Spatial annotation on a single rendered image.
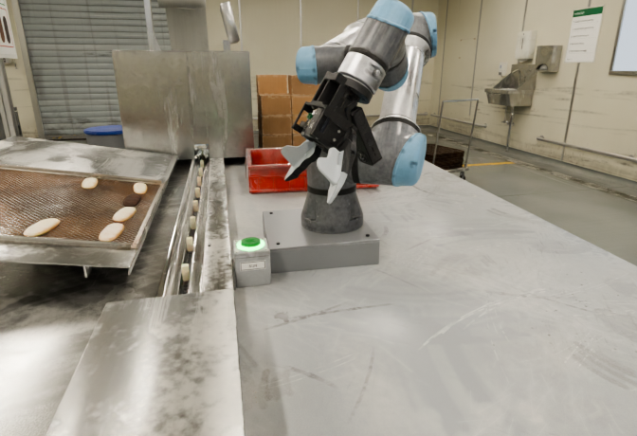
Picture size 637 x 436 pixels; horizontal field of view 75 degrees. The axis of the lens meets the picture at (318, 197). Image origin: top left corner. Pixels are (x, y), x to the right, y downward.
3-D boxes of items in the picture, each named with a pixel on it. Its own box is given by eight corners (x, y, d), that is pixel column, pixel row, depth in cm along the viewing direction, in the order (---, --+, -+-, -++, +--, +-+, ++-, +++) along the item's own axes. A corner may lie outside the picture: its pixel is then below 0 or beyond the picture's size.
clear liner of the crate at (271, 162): (383, 187, 150) (384, 160, 147) (245, 193, 142) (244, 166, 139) (358, 166, 181) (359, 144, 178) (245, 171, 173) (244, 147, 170)
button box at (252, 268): (273, 300, 85) (271, 251, 81) (233, 305, 83) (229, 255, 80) (268, 281, 92) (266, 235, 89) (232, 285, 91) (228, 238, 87)
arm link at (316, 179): (315, 174, 105) (314, 121, 101) (367, 178, 102) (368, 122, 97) (299, 188, 95) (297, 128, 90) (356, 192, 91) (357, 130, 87)
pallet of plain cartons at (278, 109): (336, 151, 643) (336, 74, 609) (352, 161, 569) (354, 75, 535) (258, 154, 617) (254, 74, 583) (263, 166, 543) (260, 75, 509)
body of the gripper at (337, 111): (288, 131, 71) (321, 69, 72) (323, 154, 76) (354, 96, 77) (310, 137, 65) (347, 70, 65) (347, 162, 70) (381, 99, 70)
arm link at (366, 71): (367, 76, 77) (396, 78, 70) (354, 98, 77) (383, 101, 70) (338, 51, 72) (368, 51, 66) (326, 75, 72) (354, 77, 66)
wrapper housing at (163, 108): (260, 165, 186) (255, 50, 171) (128, 172, 174) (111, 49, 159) (230, 97, 595) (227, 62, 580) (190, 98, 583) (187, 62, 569)
